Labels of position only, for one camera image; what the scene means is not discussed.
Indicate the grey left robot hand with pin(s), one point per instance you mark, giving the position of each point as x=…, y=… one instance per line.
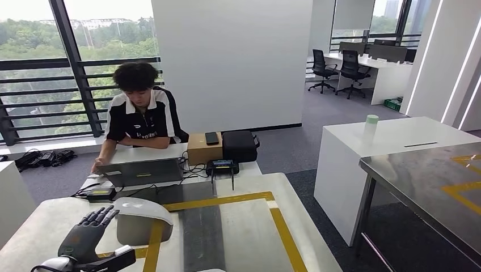
x=80, y=240

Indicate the steel workbench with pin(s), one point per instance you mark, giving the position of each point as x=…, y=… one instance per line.
x=413, y=176
x=240, y=232

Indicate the black power adapter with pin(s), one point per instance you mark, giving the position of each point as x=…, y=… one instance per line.
x=100, y=194

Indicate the white table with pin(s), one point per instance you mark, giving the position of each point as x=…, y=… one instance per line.
x=15, y=202
x=338, y=180

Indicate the grey open laptop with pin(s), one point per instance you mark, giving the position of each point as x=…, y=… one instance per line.
x=142, y=172

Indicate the person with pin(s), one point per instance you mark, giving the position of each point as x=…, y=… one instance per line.
x=139, y=120

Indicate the brown cardboard box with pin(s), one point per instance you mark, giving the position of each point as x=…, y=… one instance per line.
x=199, y=152

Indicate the black handheld controller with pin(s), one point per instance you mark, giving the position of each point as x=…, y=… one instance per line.
x=222, y=166

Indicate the black smartphone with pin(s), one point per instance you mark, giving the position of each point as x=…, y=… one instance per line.
x=212, y=138

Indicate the black window railing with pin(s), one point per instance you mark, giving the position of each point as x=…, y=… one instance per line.
x=41, y=64

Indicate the black hard case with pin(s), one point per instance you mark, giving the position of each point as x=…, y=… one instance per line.
x=239, y=146

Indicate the yellow tape square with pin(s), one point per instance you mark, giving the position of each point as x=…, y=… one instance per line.
x=282, y=229
x=464, y=197

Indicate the white green cup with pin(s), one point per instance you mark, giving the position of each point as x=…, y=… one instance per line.
x=371, y=125

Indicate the green plastic crate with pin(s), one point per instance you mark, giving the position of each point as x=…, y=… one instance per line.
x=393, y=104

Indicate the grey desk partition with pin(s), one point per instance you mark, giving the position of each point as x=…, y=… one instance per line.
x=387, y=53

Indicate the black wrist bracket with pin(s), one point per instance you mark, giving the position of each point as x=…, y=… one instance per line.
x=112, y=261

